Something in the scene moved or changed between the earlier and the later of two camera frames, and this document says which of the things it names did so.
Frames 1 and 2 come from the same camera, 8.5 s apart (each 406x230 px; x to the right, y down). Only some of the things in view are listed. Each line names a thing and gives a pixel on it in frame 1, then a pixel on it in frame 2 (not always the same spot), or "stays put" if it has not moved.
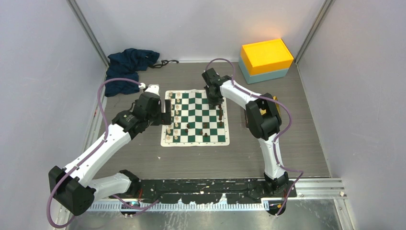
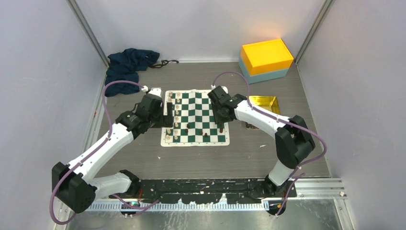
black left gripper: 163,118 stays put
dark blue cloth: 127,64 stays put
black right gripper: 213,102 → 218,119
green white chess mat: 194,122 stays put
